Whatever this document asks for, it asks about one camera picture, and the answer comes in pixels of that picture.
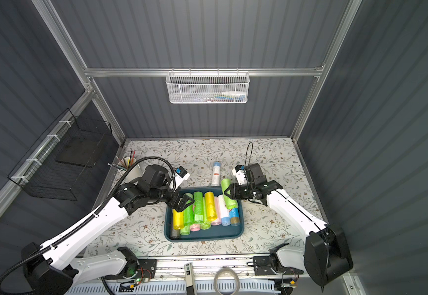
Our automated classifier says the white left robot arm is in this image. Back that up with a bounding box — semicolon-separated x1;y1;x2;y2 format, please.
0;157;194;295

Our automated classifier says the dark green trash bag roll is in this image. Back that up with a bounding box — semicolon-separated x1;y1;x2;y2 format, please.
193;191;204;224

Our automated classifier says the white pen cup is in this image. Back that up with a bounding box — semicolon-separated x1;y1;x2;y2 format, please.
108;151;143;183

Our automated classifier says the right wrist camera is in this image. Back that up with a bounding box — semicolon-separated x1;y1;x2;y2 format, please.
232;164;247;186

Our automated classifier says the white blue trash bag roll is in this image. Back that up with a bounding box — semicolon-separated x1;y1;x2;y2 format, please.
211;162;221;186

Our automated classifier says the bright green trash bag roll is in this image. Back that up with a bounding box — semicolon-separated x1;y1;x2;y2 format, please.
183;193;194;227

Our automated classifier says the pale green trash bag roll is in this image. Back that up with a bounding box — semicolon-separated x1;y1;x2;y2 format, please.
200;222;212;230

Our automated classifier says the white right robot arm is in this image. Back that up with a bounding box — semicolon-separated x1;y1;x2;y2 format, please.
221;163;354;288

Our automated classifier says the tape roll ring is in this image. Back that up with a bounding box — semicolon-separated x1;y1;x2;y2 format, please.
213;267;241;295

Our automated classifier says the black wire wall basket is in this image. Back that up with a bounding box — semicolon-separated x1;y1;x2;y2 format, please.
8;113;116;201

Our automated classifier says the grey handheld device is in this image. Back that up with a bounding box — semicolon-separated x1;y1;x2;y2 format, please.
184;263;197;295

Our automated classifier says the teal plastic storage box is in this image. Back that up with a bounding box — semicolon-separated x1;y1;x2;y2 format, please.
164;204;245;243

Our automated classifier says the yellow trash bag roll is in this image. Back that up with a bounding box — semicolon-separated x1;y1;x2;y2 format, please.
204;191;217;222
172;209;184;230

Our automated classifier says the white wire wall basket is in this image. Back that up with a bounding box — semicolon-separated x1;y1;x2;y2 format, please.
166;72;250;104

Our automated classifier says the light green trash bag roll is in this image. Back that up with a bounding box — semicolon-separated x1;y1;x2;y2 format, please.
221;178;239;210

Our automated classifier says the grey trash bag roll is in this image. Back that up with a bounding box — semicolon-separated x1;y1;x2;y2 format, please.
170;228;181;240

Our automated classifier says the pink trash bag roll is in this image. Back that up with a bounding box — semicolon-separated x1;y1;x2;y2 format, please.
211;195;222;226
190;224;200;232

